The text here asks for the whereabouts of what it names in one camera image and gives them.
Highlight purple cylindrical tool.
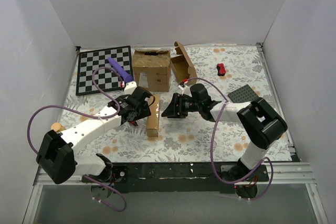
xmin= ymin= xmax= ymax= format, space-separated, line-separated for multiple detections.
xmin=108 ymin=57 xmax=134 ymax=83

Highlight black and white chessboard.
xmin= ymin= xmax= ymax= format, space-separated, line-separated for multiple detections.
xmin=76 ymin=46 xmax=133 ymax=96

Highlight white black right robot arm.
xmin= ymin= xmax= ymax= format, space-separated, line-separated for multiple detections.
xmin=161 ymin=83 xmax=288 ymax=181

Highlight open small cardboard box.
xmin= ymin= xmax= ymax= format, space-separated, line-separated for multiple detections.
xmin=171 ymin=41 xmax=197 ymax=86

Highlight large brown cardboard box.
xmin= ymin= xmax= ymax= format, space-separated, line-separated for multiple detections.
xmin=132 ymin=49 xmax=171 ymax=92

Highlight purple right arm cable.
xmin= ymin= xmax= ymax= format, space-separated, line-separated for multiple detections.
xmin=183 ymin=77 xmax=274 ymax=201

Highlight floral patterned table mat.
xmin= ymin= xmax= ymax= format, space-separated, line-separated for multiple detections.
xmin=79 ymin=46 xmax=276 ymax=162

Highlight small cardboard express box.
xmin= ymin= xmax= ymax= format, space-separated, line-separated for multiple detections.
xmin=146 ymin=94 xmax=160 ymax=137

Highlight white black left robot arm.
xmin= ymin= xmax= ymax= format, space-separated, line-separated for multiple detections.
xmin=36 ymin=87 xmax=152 ymax=184

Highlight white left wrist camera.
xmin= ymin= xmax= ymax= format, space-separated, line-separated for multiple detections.
xmin=123 ymin=81 xmax=137 ymax=95

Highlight wooden cork cylinder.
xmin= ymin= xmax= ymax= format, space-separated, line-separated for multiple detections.
xmin=51 ymin=122 xmax=66 ymax=133

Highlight aluminium frame rail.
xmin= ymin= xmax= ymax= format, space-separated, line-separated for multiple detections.
xmin=34 ymin=162 xmax=316 ymax=186

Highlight grey studded building plate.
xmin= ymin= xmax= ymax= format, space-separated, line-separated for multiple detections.
xmin=227 ymin=84 xmax=258 ymax=103

